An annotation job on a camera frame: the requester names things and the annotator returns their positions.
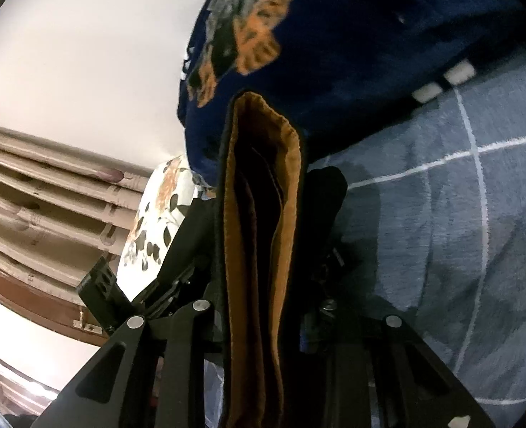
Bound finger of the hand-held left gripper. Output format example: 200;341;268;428
77;197;221;336

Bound brown wooden board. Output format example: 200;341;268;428
0;261;112;348

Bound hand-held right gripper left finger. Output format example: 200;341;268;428
35;300;223;428

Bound beige slatted rack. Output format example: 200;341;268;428
0;120;153;416

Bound navy floral blanket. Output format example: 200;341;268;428
176;0;526;188

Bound white floral pillow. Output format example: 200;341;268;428
118;155;206;297

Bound blue checked blanket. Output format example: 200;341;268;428
203;51;526;428

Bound black pants with brown lining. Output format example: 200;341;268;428
216;91;350;428

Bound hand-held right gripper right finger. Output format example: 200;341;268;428
290;298;496;428

